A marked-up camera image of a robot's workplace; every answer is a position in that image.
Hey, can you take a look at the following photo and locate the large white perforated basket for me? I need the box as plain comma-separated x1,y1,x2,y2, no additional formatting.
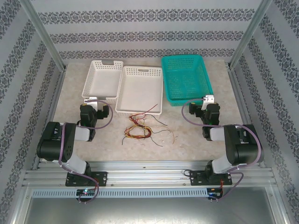
115,65,164,119

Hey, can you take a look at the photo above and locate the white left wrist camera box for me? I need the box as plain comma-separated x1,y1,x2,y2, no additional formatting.
83,96,99,110

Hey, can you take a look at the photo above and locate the aluminium frame post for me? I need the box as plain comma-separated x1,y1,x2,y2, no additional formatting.
228,0,274,70
18,0,67,70

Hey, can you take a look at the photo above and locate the teal perforated basket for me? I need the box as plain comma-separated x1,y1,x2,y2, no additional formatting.
161,55,214,107

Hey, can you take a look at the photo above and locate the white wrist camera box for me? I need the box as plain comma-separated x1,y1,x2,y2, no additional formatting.
83,96,99,110
201,95,215,111

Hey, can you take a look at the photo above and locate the aluminium side rail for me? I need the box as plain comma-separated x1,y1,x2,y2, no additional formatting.
31,69,67,171
228,67,267,169

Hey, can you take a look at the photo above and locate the aluminium mounting rail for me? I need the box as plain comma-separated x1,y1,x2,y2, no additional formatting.
23,160,274,188

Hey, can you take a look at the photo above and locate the steel base sheet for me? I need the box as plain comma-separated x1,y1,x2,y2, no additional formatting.
14,186,289,224

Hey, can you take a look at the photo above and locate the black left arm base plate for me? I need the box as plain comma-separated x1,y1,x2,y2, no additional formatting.
66,171,108,187

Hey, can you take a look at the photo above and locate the thin brown wire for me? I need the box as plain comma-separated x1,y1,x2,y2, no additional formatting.
127,115,141,126
125,130,151,140

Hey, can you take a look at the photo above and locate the slotted grey cable duct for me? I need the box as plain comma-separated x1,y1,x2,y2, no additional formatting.
31,188,209,199

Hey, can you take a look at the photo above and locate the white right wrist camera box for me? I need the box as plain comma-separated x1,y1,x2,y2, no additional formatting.
201,95,215,111

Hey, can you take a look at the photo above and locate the thin black wire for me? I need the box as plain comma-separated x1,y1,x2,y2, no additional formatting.
151,127,176,145
144,113,168,126
150,137,164,147

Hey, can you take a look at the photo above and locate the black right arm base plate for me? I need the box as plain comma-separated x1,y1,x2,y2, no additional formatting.
189,169,233,187

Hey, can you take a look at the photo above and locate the small white perforated basket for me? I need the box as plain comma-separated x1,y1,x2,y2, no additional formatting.
81,60,124,105

